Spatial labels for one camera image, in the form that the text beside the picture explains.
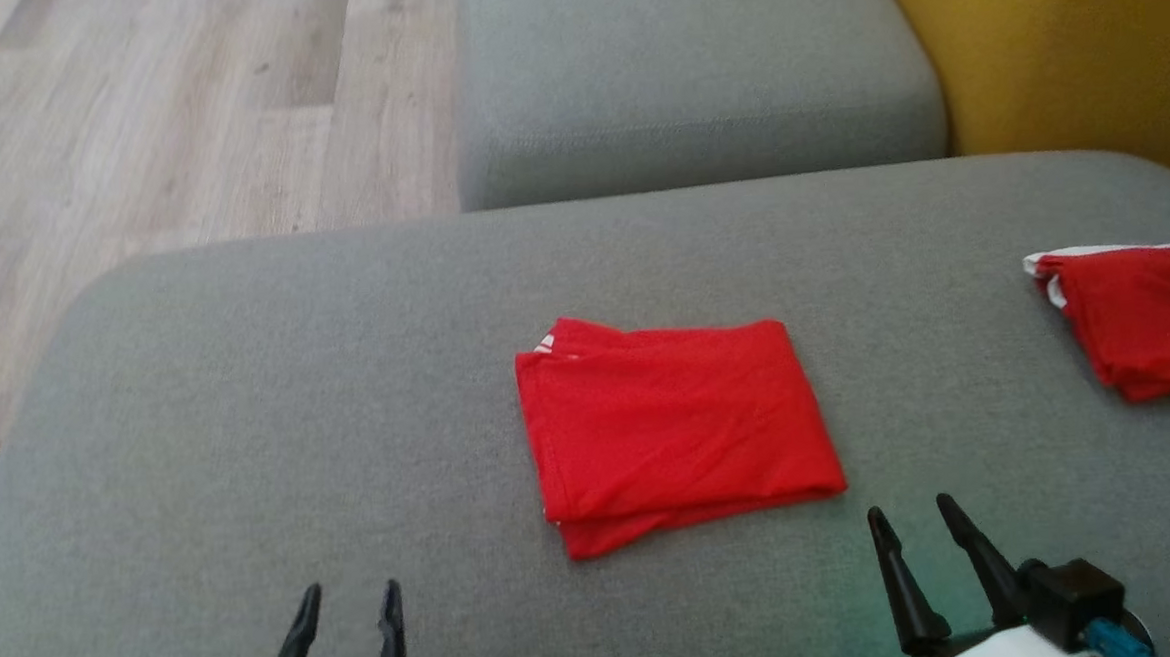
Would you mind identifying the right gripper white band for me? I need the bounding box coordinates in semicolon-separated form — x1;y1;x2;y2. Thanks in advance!
863;484;1106;657

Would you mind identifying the red and white jersey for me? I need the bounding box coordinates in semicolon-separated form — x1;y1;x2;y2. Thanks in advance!
1020;241;1170;410

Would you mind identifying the large grey sofa seat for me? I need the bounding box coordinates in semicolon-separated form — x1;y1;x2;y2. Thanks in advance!
0;144;1170;657

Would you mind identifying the small grey sofa cushion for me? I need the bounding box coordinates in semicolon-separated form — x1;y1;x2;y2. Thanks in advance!
447;0;953;214

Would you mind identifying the blue right cable connector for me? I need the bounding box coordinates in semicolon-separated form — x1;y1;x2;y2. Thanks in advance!
1081;615;1152;657

